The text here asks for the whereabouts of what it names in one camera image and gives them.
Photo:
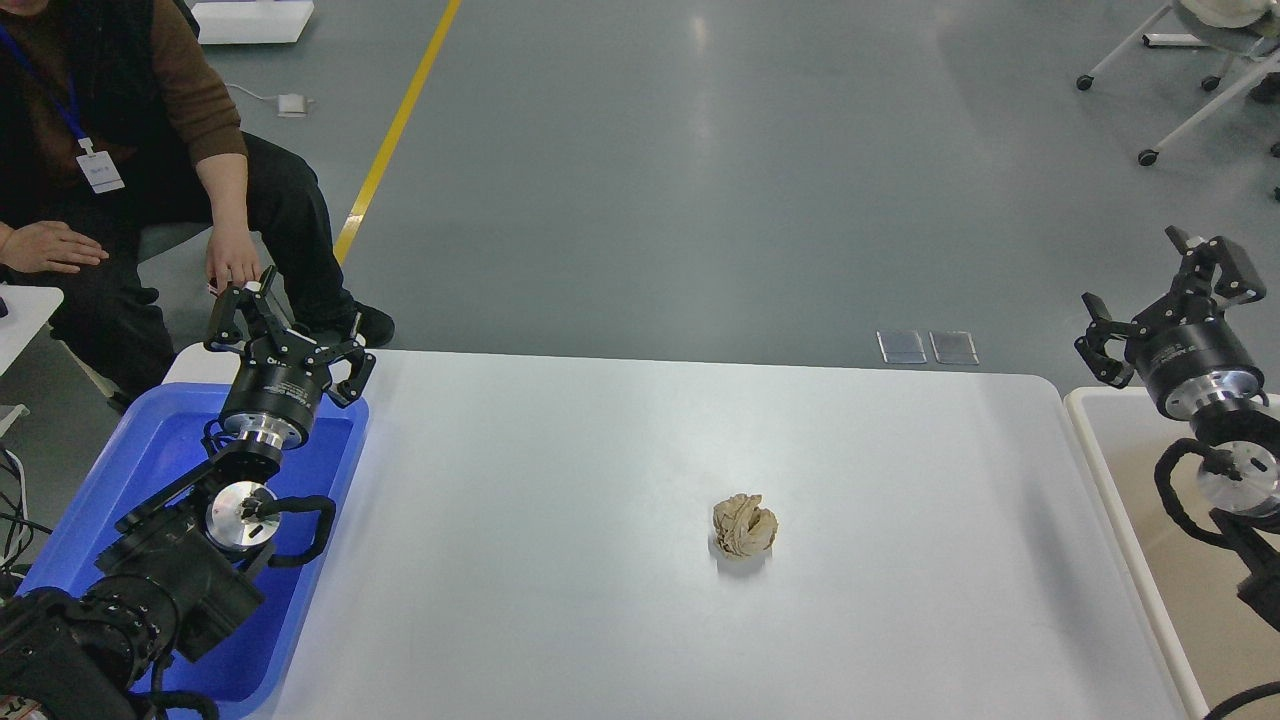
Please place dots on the person's right hand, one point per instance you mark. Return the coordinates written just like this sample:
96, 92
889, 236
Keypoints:
48, 247

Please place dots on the left metal floor plate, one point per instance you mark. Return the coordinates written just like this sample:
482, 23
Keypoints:
901, 347

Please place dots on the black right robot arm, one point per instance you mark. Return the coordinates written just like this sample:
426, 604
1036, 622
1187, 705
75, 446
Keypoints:
1219, 485

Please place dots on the beige paper ball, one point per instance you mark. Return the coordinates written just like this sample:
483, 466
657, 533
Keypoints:
744, 528

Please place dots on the right metal floor plate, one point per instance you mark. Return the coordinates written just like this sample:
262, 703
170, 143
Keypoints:
954, 348

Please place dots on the seated person in brown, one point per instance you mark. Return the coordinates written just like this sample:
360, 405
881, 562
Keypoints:
130, 78

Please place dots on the metal floor plate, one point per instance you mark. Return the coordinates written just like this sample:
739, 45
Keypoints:
954, 348
901, 347

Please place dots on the white plastic bin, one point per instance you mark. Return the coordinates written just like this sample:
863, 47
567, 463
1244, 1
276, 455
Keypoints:
1214, 645

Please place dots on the person's left hand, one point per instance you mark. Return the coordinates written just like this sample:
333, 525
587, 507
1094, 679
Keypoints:
232, 259

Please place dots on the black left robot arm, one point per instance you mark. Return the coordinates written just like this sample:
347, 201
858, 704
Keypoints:
181, 576

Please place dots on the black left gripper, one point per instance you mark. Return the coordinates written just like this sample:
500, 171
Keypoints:
280, 383

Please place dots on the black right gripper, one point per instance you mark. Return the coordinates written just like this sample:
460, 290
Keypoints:
1199, 362

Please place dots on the white side table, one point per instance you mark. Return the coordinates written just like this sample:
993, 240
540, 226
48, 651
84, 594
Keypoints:
27, 310

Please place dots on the white power adapter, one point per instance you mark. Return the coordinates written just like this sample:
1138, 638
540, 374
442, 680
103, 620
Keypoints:
291, 105

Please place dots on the white id badge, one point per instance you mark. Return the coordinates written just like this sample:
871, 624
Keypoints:
100, 172

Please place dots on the white box on floor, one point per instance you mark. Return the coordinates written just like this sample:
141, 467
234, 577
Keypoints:
252, 22

